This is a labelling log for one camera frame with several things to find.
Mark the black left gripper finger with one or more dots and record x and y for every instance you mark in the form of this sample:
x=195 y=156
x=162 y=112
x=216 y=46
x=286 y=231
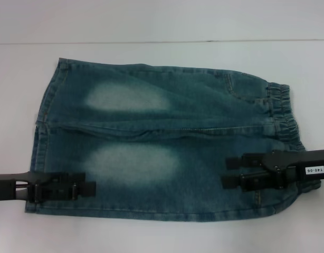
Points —
x=67 y=177
x=59 y=193

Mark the blue denim shorts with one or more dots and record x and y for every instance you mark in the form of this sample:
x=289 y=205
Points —
x=151 y=118

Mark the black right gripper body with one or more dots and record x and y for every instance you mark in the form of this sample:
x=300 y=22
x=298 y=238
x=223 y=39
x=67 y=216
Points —
x=291 y=168

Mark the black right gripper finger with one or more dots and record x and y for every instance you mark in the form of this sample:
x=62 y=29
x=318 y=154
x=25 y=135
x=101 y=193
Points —
x=246 y=162
x=249 y=182

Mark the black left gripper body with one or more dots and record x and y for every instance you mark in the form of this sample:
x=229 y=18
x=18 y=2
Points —
x=9 y=185

